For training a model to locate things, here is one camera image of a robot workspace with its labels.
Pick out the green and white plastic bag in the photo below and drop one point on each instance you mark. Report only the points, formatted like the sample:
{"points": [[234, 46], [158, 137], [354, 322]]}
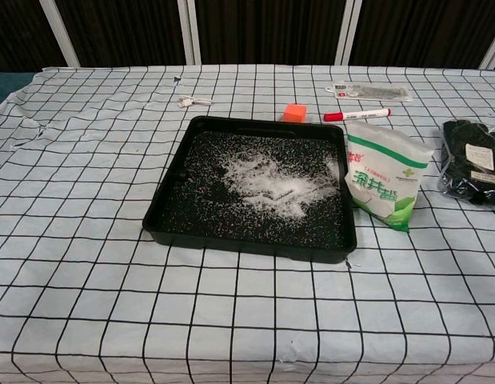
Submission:
{"points": [[379, 176]]}

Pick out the white salt pile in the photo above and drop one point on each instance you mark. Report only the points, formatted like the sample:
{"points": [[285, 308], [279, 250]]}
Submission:
{"points": [[271, 184]]}

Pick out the black square plastic tray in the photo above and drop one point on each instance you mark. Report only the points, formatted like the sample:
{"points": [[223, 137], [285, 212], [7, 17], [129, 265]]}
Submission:
{"points": [[191, 224]]}

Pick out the orange cube block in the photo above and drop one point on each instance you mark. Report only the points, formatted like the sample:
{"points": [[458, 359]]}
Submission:
{"points": [[295, 113]]}

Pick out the red white marker pen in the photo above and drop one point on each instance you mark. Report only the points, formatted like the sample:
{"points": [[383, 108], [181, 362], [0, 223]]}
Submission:
{"points": [[351, 115]]}

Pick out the white black checkered tablecloth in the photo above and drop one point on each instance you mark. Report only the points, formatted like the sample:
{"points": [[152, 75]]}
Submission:
{"points": [[91, 200]]}

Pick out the flat clear plastic package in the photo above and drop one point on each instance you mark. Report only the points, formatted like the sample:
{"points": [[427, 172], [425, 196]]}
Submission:
{"points": [[375, 92]]}

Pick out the packaged black gloves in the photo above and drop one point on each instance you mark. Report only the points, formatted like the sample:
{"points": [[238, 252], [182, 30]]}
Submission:
{"points": [[459, 160]]}

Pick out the white partition frame post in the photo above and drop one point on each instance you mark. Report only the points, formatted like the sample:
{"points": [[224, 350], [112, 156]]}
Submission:
{"points": [[61, 40], [348, 36], [194, 40], [493, 56]]}

